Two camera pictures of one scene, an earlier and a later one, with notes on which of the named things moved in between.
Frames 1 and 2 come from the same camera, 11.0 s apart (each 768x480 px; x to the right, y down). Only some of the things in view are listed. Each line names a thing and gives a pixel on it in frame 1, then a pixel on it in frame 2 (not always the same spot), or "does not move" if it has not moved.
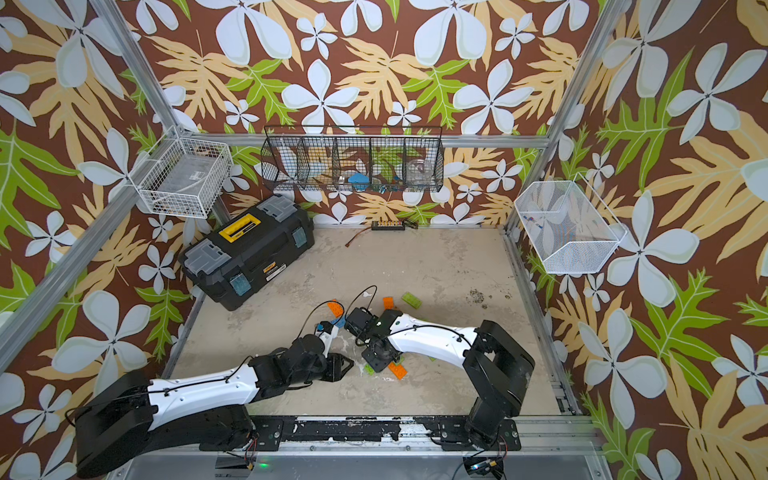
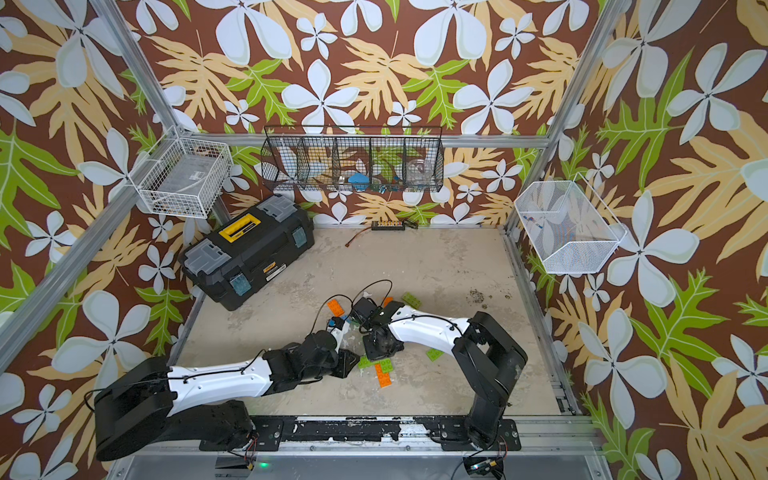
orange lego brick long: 398,370 -> 384,379
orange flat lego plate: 335,307 does not move
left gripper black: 337,369 does not move
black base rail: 269,433 does not move
